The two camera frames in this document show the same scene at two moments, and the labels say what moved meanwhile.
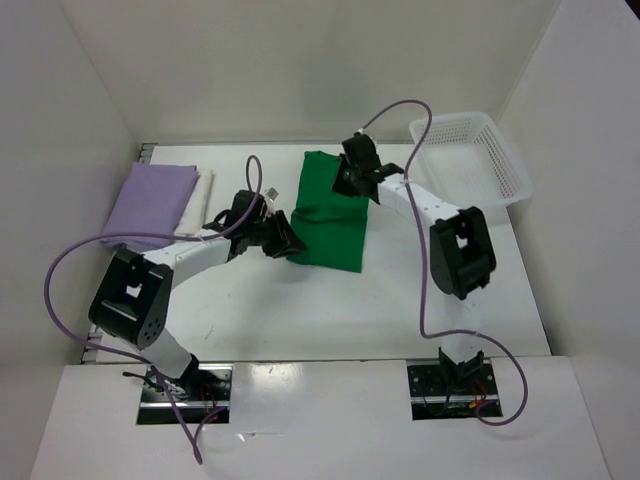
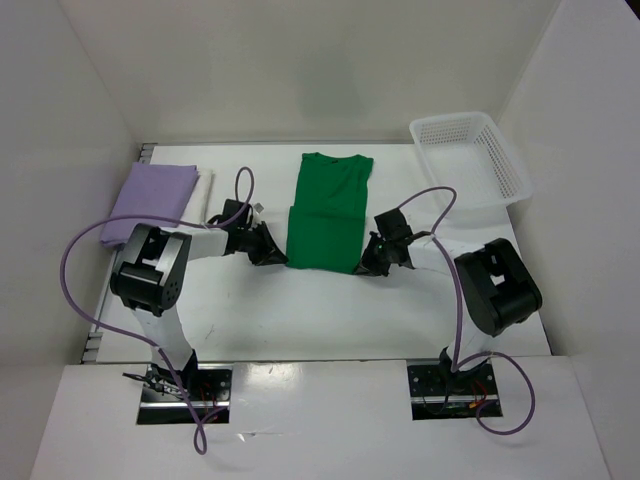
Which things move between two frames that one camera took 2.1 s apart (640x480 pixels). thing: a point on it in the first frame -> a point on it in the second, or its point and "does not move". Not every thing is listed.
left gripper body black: x=270 y=234 -> x=257 y=244
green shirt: x=332 y=224 does not move
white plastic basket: x=467 y=160 does not move
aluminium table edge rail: x=92 y=344 does not move
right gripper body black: x=344 y=181 -> x=377 y=258
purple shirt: x=149 y=200 does not move
